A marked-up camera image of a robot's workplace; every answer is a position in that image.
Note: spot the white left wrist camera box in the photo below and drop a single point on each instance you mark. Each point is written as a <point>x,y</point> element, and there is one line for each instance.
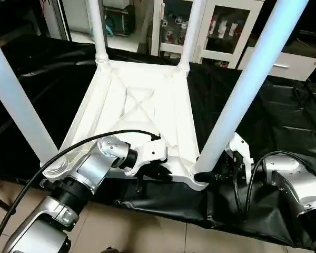
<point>152,153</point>

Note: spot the storage rack with items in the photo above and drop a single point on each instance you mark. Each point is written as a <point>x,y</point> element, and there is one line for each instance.
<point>118,18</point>

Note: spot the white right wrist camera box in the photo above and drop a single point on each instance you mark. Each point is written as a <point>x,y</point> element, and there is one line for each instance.
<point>241,150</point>

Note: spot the white plastic table leg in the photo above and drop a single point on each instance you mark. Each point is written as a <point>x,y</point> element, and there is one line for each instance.
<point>97,29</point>
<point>190,31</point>
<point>16,100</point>
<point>247,84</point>

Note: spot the white drawer unit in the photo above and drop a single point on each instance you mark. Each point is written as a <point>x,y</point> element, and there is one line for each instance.
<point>295,66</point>

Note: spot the white glass door cabinet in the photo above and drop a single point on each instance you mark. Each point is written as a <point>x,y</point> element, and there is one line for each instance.
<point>221,31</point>

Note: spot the white plastic table top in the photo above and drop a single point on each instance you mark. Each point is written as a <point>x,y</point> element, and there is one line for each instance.
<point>142,100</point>

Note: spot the black work mat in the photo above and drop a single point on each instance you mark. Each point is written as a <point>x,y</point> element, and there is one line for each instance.
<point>274,116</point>

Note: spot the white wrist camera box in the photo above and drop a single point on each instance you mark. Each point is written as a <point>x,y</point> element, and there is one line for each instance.
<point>241,150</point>
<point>152,153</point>

